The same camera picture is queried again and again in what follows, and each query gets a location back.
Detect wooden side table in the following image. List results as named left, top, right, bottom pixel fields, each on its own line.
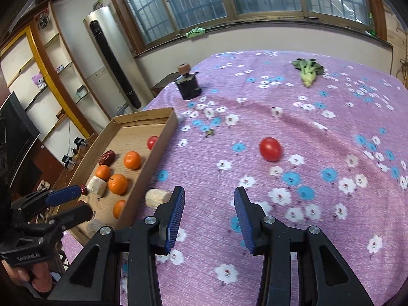
left=150, top=72, right=180, bottom=99

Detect black television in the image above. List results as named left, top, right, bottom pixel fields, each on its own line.
left=0, top=91, right=43, bottom=193

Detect black device with wooden spool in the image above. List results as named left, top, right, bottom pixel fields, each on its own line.
left=175, top=64, right=202, bottom=101

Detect thick beige sugarcane piece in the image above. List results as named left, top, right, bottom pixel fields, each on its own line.
left=86, top=176, right=107, bottom=198

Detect purple floral tablecloth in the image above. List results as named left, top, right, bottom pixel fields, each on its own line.
left=60, top=50, right=408, bottom=306

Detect large red jujube date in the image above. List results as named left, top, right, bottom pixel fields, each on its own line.
left=98, top=150, right=116, bottom=167

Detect person's left hand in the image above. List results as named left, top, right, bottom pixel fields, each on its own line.
left=6, top=258, right=52, bottom=294

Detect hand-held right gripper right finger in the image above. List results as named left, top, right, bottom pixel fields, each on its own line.
left=234, top=186, right=376, bottom=306

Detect large orange mandarin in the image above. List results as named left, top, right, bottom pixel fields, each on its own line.
left=108, top=174, right=129, bottom=196

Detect brown cardboard tray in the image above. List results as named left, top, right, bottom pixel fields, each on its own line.
left=69, top=108, right=179, bottom=230

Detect purple plush toy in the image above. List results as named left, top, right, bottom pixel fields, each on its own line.
left=31, top=73, right=48, bottom=90

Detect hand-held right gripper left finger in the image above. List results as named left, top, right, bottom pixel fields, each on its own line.
left=55, top=185, right=186, bottom=306

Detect small orange mandarin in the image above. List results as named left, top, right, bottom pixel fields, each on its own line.
left=95, top=165, right=111, bottom=181

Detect small beige sugarcane piece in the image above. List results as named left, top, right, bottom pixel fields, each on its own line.
left=145, top=189, right=173, bottom=210

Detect black power adapters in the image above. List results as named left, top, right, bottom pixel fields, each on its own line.
left=61, top=136, right=89, bottom=170

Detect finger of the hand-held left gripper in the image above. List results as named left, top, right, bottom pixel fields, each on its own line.
left=47, top=205, right=95, bottom=231
left=12, top=185, right=85, bottom=211

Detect green leafy vegetable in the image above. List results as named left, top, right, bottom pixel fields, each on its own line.
left=292, top=58, right=325, bottom=88

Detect standing air conditioner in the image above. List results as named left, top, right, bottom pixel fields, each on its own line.
left=83, top=5, right=143, bottom=113

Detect wooden wall shelf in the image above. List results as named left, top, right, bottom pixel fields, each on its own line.
left=0, top=2, right=98, bottom=142

